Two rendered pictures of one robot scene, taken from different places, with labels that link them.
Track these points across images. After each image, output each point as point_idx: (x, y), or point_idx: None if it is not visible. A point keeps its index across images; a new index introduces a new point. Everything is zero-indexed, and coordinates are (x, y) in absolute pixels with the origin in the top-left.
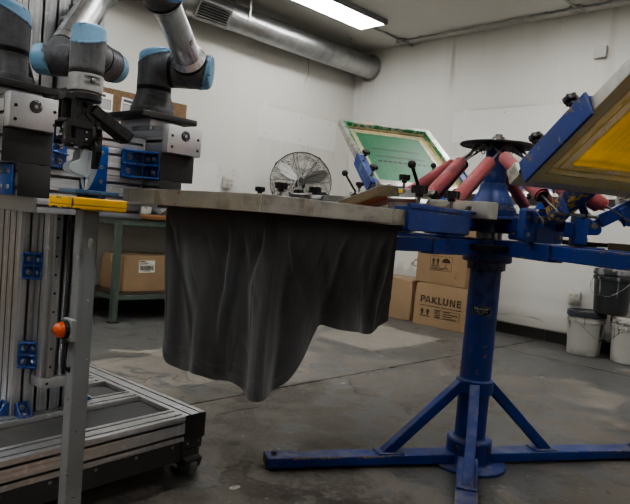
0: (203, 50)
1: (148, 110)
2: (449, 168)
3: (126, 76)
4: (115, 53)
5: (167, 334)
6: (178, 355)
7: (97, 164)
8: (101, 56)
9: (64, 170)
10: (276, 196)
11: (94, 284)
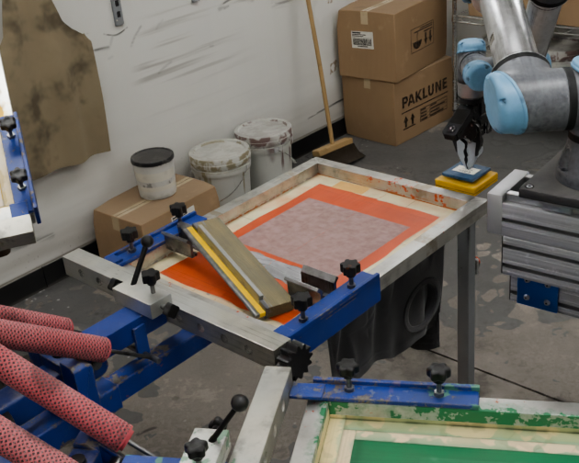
0: (496, 63)
1: (559, 152)
2: (19, 321)
3: (467, 84)
4: (462, 63)
5: (432, 327)
6: (417, 340)
7: (455, 148)
8: (457, 65)
9: (482, 152)
10: (307, 161)
11: (457, 238)
